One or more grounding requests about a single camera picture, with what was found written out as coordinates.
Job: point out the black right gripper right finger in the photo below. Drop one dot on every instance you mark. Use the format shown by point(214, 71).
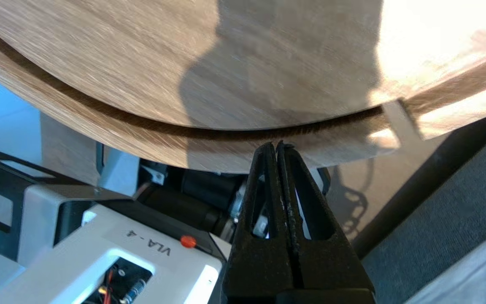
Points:
point(331, 270)

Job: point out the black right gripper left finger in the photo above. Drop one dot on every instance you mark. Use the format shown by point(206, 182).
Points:
point(260, 270)

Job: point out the white robot base chassis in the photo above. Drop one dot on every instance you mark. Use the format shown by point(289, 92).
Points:
point(99, 253)

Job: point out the red emergency stop button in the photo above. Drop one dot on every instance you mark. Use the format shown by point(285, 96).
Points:
point(188, 241)

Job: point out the black robot torso joint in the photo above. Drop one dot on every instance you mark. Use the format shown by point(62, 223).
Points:
point(184, 202)

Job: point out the grey fabric bed frame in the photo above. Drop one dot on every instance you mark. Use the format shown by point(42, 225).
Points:
point(458, 211)

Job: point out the black metal robot frame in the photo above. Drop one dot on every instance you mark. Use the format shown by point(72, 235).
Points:
point(19, 177)

